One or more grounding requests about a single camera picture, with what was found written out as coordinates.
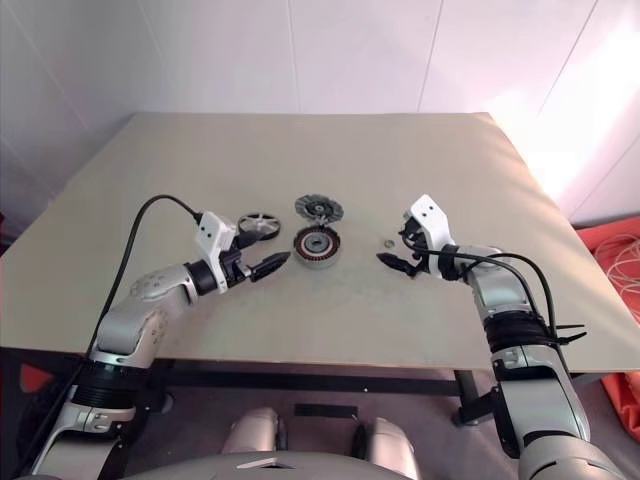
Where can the silver right robot leg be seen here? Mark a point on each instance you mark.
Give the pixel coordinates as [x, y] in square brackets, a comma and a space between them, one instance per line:
[390, 445]

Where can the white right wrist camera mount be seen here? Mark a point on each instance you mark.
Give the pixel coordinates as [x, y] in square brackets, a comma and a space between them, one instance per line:
[432, 212]

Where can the grey finned rotor disc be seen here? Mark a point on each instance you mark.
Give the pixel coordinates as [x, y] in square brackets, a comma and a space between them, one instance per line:
[317, 207]

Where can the black table frame bar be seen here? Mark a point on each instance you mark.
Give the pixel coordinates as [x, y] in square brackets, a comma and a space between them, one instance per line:
[300, 377]

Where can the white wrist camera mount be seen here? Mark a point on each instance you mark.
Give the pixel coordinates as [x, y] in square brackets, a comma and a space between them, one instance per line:
[432, 212]
[212, 232]

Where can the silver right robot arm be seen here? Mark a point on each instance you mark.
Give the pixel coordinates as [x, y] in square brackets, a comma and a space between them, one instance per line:
[500, 290]

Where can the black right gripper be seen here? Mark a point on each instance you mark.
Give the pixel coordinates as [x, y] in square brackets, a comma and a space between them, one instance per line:
[422, 255]

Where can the silver robot leg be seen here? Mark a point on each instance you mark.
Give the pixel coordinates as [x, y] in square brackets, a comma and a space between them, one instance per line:
[255, 430]
[390, 445]

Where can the small metal washer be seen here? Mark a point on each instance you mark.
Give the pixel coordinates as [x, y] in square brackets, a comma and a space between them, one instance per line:
[388, 243]

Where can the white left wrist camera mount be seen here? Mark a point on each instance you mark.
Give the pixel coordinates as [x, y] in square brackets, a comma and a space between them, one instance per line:
[212, 232]

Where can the silver left robot leg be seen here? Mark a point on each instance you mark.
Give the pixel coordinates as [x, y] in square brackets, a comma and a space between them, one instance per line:
[255, 430]

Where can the black table leg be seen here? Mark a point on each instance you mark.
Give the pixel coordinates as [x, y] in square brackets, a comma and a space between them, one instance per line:
[470, 395]

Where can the grey robot torso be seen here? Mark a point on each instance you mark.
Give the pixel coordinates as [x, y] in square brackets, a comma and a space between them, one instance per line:
[250, 467]

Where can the orange fabric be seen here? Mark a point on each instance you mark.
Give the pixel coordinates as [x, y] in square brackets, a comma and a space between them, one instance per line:
[587, 240]
[625, 405]

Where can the grey motor stator base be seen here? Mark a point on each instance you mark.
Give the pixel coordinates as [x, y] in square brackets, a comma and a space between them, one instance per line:
[316, 250]

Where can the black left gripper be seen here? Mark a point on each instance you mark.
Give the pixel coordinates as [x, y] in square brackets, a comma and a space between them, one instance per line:
[237, 270]

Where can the red object under table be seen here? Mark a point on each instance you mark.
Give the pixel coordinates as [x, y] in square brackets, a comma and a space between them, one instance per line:
[35, 381]

